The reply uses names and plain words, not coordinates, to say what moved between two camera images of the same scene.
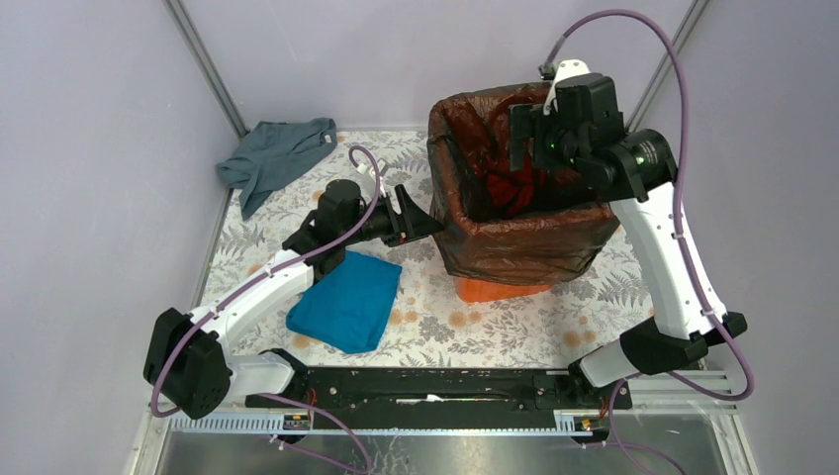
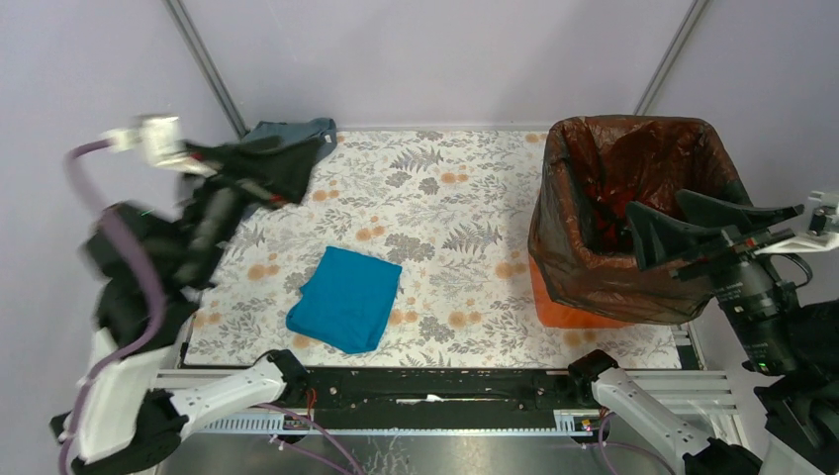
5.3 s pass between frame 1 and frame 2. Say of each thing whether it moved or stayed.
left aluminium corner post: stayed
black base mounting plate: stayed
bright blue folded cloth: stayed
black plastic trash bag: moved
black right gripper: moved
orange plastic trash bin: moved
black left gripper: moved
